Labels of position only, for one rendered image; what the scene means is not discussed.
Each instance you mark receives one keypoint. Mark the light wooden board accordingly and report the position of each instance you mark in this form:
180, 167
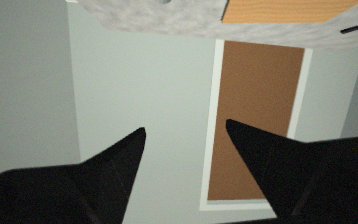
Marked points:
284, 11

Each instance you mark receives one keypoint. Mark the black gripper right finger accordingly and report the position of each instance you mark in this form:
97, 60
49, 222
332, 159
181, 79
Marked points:
286, 170

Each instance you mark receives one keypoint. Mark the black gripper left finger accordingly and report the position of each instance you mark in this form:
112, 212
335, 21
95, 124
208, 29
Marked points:
101, 184

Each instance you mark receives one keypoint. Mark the black spatula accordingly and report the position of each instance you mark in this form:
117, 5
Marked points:
349, 30

